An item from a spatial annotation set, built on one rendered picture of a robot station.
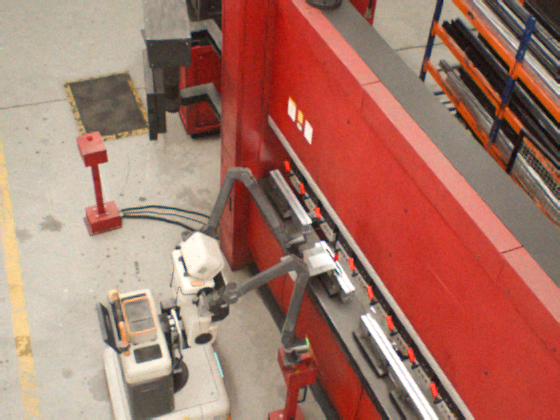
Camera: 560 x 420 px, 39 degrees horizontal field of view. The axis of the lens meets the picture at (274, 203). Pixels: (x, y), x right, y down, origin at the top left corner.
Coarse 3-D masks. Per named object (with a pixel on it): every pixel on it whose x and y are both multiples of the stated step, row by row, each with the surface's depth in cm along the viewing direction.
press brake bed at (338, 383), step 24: (264, 216) 501; (264, 240) 514; (264, 264) 527; (264, 288) 556; (288, 288) 493; (312, 312) 464; (312, 336) 475; (336, 336) 438; (312, 360) 490; (336, 360) 447; (312, 384) 504; (336, 384) 457; (360, 384) 423; (336, 408) 476; (360, 408) 432
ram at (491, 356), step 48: (288, 48) 424; (288, 96) 441; (336, 96) 384; (336, 144) 399; (384, 144) 352; (336, 192) 414; (384, 192) 364; (384, 240) 376; (432, 240) 334; (432, 288) 345; (480, 288) 310; (432, 336) 357; (480, 336) 319; (528, 336) 288; (480, 384) 329; (528, 384) 296
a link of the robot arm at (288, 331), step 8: (304, 272) 391; (296, 280) 396; (304, 280) 392; (296, 288) 397; (304, 288) 397; (296, 296) 399; (296, 304) 400; (288, 312) 403; (296, 312) 402; (288, 320) 403; (296, 320) 404; (288, 328) 404; (288, 336) 405
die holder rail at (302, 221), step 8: (272, 176) 503; (280, 176) 503; (272, 184) 508; (280, 184) 498; (280, 192) 498; (288, 192) 494; (288, 200) 488; (296, 200) 489; (288, 208) 493; (296, 208) 484; (296, 216) 483; (304, 216) 480; (296, 224) 486; (304, 224) 475; (304, 232) 481
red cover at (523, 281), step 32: (288, 0) 404; (320, 32) 382; (352, 64) 365; (352, 96) 365; (384, 96) 349; (384, 128) 344; (416, 128) 335; (416, 160) 326; (448, 160) 322; (448, 192) 310; (480, 224) 297; (480, 256) 301; (512, 256) 287; (512, 288) 287; (544, 288) 277; (544, 320) 274
